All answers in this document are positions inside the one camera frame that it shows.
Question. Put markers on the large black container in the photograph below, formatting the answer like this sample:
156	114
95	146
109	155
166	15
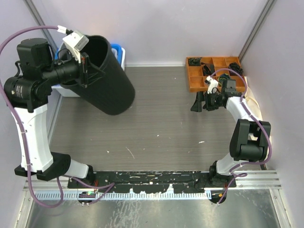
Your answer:
113	94

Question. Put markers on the black part in tray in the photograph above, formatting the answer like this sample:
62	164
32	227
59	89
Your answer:
194	61

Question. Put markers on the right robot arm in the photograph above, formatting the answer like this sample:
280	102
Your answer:
250	142

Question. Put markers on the white plastic tub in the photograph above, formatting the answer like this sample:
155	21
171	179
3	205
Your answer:
69	93

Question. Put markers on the cream cloth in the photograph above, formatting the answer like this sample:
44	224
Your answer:
252	102

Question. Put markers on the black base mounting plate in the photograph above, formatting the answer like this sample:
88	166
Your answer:
159	181

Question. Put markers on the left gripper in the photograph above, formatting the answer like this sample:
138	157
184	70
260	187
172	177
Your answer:
88	73

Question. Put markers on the aluminium rail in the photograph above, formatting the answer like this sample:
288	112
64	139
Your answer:
85	192

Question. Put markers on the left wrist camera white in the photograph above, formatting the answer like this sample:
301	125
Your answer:
75	42

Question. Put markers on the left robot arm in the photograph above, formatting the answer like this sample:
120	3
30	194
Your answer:
27	94

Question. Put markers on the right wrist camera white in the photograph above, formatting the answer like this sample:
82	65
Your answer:
212	83

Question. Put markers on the blue plastic basket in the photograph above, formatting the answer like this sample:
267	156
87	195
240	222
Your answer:
116	50

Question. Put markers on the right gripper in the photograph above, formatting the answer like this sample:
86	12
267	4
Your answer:
197	106

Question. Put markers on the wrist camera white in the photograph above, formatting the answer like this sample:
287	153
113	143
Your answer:
212	83
75	42

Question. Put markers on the blue yellow part in tray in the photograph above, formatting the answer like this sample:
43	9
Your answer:
223	78

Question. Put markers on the orange compartment tray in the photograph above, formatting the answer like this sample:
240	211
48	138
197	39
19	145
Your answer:
197	75

